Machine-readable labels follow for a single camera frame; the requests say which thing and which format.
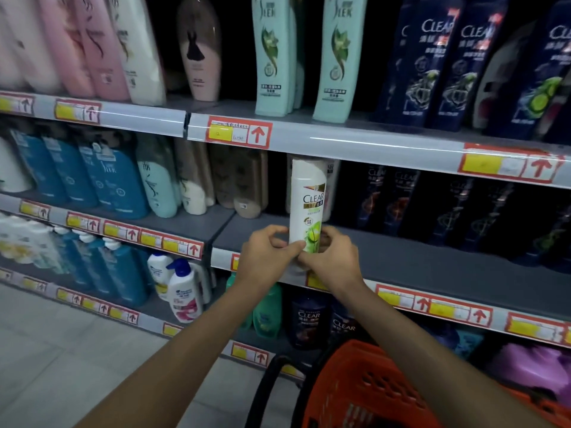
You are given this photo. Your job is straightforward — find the person's right forearm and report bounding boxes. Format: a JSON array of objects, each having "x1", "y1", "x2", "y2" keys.
[{"x1": 337, "y1": 278, "x2": 554, "y2": 428}]

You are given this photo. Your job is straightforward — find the grey store shelf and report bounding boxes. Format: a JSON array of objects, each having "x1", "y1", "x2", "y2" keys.
[{"x1": 0, "y1": 0, "x2": 571, "y2": 382}]

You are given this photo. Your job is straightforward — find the grey metal store shelving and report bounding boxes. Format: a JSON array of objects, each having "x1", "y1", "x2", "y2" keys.
[{"x1": 0, "y1": 91, "x2": 571, "y2": 379}]

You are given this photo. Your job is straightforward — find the beige bottle white base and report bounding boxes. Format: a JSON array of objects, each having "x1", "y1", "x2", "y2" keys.
[
  {"x1": 172, "y1": 137, "x2": 209, "y2": 216},
  {"x1": 195, "y1": 140, "x2": 217, "y2": 208}
]

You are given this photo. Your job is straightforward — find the person's left hand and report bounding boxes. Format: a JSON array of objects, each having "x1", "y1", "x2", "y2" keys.
[{"x1": 235, "y1": 224, "x2": 307, "y2": 292}]

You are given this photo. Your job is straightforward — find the white pump bottle yellow label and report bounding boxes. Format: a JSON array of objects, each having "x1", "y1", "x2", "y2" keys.
[
  {"x1": 0, "y1": 212, "x2": 27, "y2": 266},
  {"x1": 13, "y1": 217, "x2": 64, "y2": 272}
]

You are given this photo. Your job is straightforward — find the small teal bottle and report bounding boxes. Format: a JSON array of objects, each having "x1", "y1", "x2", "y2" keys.
[{"x1": 454, "y1": 328, "x2": 486, "y2": 361}]

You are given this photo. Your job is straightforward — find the pale pink tall bottle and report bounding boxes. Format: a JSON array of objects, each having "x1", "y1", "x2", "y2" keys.
[{"x1": 0, "y1": 0, "x2": 63, "y2": 95}]

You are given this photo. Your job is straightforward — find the orange shopping basket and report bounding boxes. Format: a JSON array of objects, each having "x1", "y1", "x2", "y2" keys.
[{"x1": 244, "y1": 338, "x2": 571, "y2": 428}]

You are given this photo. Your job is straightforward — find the beige bottle brown base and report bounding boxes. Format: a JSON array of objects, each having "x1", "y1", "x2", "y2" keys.
[
  {"x1": 208, "y1": 143, "x2": 238, "y2": 211},
  {"x1": 233, "y1": 147, "x2": 269, "y2": 220}
]

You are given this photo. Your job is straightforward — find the mint green tall bottle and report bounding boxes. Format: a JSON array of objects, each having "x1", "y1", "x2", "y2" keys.
[
  {"x1": 312, "y1": 0, "x2": 370, "y2": 124},
  {"x1": 251, "y1": 0, "x2": 299, "y2": 118}
]

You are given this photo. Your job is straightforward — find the person's left forearm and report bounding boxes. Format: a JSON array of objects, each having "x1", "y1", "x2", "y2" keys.
[{"x1": 76, "y1": 276, "x2": 264, "y2": 428}]

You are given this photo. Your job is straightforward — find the purple pump bottle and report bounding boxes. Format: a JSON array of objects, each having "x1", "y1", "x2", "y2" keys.
[{"x1": 485, "y1": 342, "x2": 571, "y2": 399}]

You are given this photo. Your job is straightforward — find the white tall bottle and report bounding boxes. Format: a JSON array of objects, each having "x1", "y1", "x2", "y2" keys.
[{"x1": 106, "y1": 0, "x2": 168, "y2": 108}]

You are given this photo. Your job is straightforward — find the person's right hand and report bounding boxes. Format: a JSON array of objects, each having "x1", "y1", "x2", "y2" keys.
[{"x1": 297, "y1": 224, "x2": 365, "y2": 300}]

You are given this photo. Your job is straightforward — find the row of slim dark bottles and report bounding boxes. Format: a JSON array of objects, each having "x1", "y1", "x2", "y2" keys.
[{"x1": 338, "y1": 162, "x2": 571, "y2": 275}]

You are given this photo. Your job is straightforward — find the white bottle red label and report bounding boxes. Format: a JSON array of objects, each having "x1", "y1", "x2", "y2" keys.
[{"x1": 472, "y1": 20, "x2": 537, "y2": 131}]

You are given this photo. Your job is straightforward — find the white pump bottle blue cap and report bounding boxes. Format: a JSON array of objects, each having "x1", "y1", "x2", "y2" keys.
[
  {"x1": 165, "y1": 257, "x2": 205, "y2": 325},
  {"x1": 146, "y1": 250, "x2": 175, "y2": 295}
]

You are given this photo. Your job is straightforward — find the row of large navy bottles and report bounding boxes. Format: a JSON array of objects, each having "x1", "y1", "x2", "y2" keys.
[{"x1": 372, "y1": 0, "x2": 571, "y2": 146}]

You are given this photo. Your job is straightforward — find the white round bottle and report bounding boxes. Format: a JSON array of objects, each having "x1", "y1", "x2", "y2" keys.
[{"x1": 0, "y1": 137, "x2": 36, "y2": 194}]

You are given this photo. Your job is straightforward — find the white pink-label shampoo bottle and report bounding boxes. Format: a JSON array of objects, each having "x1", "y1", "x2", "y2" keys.
[{"x1": 322, "y1": 158, "x2": 341, "y2": 224}]

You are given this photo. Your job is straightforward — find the blue square bottle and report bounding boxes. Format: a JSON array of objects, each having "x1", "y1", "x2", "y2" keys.
[
  {"x1": 10, "y1": 128, "x2": 68, "y2": 206},
  {"x1": 40, "y1": 132, "x2": 100, "y2": 209},
  {"x1": 76, "y1": 137, "x2": 151, "y2": 221}
]

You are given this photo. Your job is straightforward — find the navy round bottle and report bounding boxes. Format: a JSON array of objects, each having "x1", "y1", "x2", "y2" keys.
[
  {"x1": 287, "y1": 287, "x2": 332, "y2": 351},
  {"x1": 329, "y1": 300, "x2": 360, "y2": 342}
]

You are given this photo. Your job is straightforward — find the teal curvy bottle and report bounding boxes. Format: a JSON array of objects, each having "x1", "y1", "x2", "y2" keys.
[{"x1": 135, "y1": 134, "x2": 180, "y2": 219}]

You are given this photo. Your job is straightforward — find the pink bottle black dress print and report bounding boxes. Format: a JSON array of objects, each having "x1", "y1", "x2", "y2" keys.
[{"x1": 175, "y1": 0, "x2": 223, "y2": 103}]

